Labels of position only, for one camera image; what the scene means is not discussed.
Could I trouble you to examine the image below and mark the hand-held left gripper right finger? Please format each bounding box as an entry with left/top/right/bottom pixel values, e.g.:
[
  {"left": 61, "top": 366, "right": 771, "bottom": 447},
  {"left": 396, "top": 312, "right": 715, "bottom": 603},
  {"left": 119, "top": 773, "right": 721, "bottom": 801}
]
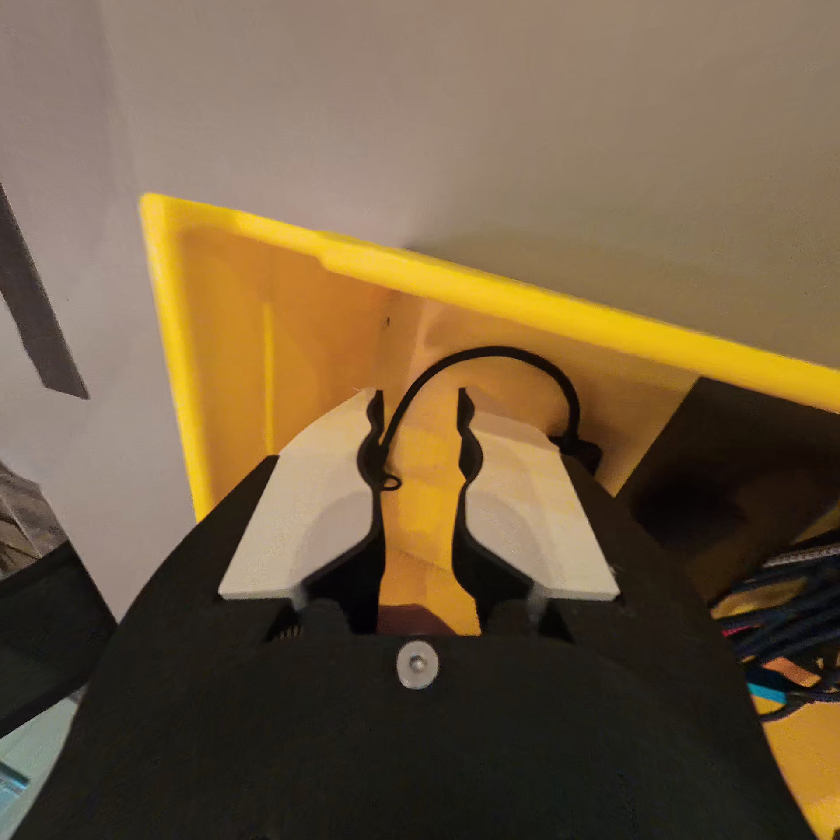
[{"left": 453, "top": 387, "right": 621, "bottom": 636}]

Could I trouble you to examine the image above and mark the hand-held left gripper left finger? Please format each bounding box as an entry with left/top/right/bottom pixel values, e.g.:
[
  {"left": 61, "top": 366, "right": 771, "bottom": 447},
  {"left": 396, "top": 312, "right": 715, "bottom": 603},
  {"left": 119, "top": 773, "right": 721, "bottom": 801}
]
[{"left": 217, "top": 388, "right": 387, "bottom": 634}]

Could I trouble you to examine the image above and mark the yellow plastic bin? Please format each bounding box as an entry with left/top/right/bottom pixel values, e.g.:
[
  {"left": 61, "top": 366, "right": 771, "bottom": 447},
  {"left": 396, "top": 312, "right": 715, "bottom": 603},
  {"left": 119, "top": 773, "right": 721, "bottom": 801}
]
[{"left": 139, "top": 192, "right": 840, "bottom": 840}]

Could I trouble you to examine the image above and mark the grey plug hub cable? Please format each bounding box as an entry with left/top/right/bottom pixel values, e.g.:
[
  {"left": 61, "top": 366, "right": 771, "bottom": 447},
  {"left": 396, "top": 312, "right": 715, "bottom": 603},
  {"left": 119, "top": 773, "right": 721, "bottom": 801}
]
[{"left": 377, "top": 346, "right": 603, "bottom": 493}]

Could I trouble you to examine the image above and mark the person's left hand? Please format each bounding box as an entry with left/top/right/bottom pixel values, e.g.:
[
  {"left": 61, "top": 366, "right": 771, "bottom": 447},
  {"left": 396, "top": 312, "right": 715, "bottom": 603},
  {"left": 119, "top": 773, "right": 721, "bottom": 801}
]
[{"left": 377, "top": 604, "right": 458, "bottom": 636}]

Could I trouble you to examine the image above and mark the black bin divider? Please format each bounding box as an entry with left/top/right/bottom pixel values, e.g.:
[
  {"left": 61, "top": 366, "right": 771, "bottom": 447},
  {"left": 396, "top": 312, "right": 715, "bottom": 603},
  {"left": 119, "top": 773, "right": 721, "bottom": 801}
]
[{"left": 617, "top": 377, "right": 840, "bottom": 559}]

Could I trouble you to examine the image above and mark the black chair armrest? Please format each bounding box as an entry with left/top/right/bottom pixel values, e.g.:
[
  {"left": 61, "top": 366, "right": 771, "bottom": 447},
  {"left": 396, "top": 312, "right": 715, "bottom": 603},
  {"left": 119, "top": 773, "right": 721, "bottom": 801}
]
[{"left": 0, "top": 541, "right": 119, "bottom": 736}]

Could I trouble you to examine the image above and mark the black tape strip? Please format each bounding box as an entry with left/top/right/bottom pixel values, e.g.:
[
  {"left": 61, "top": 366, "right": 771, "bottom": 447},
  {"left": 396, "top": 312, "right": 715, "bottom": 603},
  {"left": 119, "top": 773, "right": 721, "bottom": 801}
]
[{"left": 0, "top": 184, "right": 91, "bottom": 401}]

